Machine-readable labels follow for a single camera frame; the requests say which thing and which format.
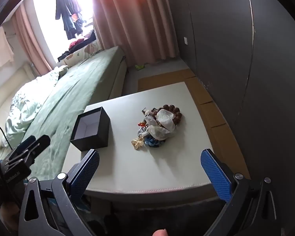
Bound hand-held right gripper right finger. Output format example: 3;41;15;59
200;149;286;236

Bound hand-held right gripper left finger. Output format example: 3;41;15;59
18;149;100;236

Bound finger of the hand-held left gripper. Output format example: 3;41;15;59
8;136;36;161
27;135;51;165

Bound black jewelry box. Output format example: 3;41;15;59
70;106;111;151

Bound gold clover pendant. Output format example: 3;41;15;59
131;138;145;150

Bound large brown bead bracelet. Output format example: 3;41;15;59
157;104;183;128

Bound blue bead bracelet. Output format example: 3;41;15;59
145;135;167;148

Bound pale green duvet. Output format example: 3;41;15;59
5;65;69;140

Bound bed with green sheet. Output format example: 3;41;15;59
0;45;127;180

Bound flat brown cardboard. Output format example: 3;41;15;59
138;68;251;180

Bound hanging beige towel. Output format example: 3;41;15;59
0;26;14;67

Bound narrow pink curtain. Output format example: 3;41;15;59
12;5;53;76

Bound clothes pile on windowsill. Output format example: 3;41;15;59
57;29;97;62

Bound dark grey wardrobe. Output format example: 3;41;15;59
163;0;295;202

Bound dark hanging clothes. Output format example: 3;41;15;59
55;0;85;40

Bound wide pink curtain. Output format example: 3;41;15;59
92;0;180;61

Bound black cable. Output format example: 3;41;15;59
0;126;13;151

